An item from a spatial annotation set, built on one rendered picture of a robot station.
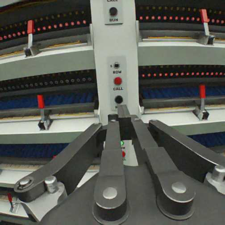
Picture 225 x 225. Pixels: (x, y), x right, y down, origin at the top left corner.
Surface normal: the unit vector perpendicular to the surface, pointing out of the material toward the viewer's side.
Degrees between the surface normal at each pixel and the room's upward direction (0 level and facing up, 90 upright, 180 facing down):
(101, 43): 90
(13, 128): 22
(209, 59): 112
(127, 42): 90
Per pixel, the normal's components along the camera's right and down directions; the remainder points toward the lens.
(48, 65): 0.02, 0.62
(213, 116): -0.07, -0.78
